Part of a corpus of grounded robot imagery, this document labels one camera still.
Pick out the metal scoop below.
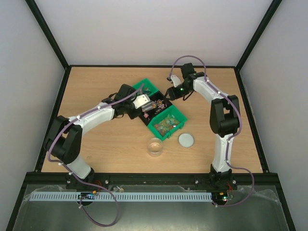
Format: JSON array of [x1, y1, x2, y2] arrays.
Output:
[[141, 101, 156, 112]]

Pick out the green bin of mixed candies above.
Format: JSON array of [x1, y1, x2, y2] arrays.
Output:
[[133, 78, 159, 96]]

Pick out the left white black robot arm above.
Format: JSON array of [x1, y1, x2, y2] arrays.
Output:
[[44, 84, 151, 179]]

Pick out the white jar lid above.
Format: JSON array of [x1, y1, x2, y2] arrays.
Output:
[[178, 132, 194, 148]]

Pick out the black bin of lollipops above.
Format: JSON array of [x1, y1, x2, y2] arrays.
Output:
[[139, 91, 173, 126]]

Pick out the slotted grey cable duct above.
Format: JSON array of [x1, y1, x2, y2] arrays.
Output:
[[29, 192, 212, 202]]

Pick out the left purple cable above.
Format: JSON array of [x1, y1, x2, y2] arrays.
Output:
[[47, 83, 145, 227]]

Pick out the purple cable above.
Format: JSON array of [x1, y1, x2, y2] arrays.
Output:
[[47, 83, 145, 227], [169, 55, 255, 209]]

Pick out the green bin of gummy candies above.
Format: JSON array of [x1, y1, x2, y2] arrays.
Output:
[[147, 105, 188, 141]]

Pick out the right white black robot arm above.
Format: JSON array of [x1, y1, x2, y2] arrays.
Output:
[[165, 63, 242, 189]]

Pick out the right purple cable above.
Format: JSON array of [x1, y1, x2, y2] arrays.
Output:
[[169, 55, 255, 209]]

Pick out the clear plastic jar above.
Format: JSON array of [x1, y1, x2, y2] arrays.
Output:
[[147, 138, 163, 157]]

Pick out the black aluminium frame rail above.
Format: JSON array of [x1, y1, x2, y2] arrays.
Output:
[[24, 172, 280, 191]]

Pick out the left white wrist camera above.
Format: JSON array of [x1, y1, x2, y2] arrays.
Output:
[[133, 94, 151, 109]]

